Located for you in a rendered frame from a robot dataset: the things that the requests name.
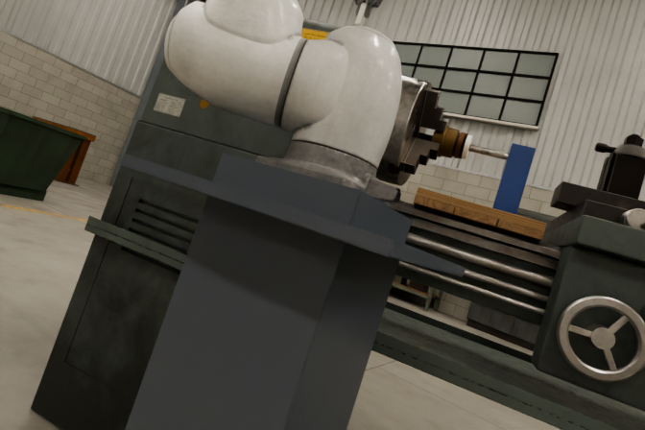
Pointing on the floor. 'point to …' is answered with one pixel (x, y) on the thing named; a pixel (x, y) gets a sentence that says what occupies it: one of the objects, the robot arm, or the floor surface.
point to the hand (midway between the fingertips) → (361, 16)
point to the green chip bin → (32, 154)
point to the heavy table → (72, 155)
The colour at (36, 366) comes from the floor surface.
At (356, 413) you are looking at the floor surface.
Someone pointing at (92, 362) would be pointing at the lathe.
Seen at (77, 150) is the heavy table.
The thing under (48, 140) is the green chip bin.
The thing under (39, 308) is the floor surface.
